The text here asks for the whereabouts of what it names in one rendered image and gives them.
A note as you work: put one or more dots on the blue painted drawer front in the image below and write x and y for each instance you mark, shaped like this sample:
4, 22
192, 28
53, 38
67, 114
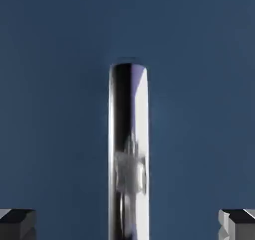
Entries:
49, 84

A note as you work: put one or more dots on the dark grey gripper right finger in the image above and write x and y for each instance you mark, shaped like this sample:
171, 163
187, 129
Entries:
237, 226

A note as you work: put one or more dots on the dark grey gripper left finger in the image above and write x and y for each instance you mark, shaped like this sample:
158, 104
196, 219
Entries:
18, 224

